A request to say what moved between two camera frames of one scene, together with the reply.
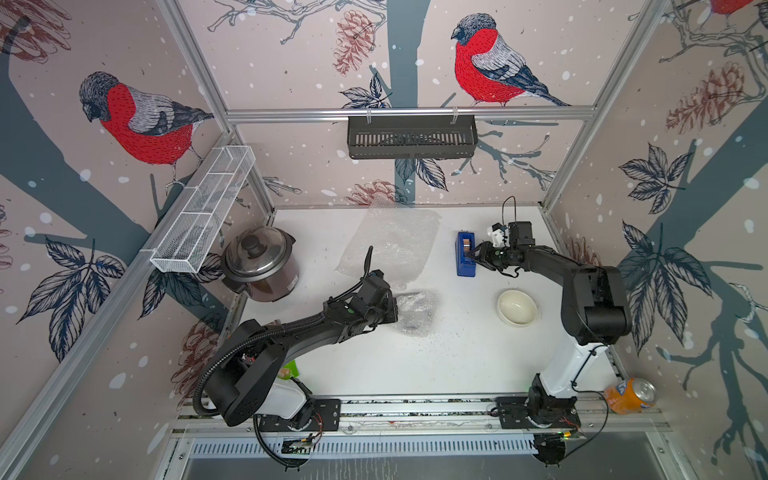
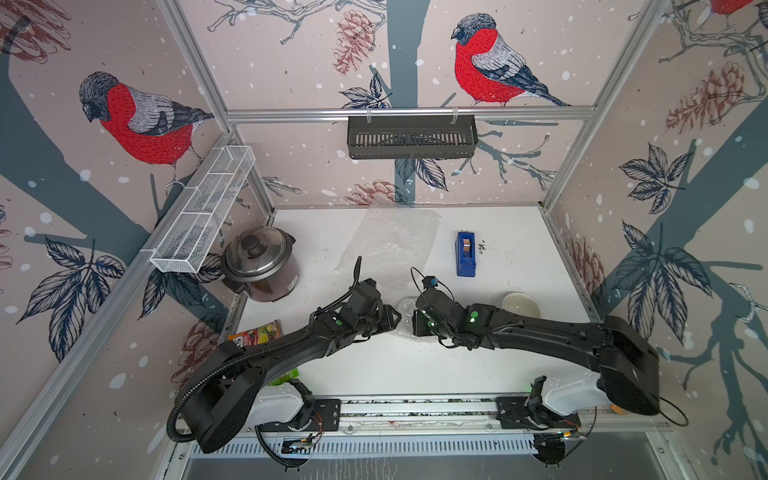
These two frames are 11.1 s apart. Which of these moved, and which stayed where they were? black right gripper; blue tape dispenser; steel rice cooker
Moved: black right gripper
Stayed: blue tape dispenser; steel rice cooker
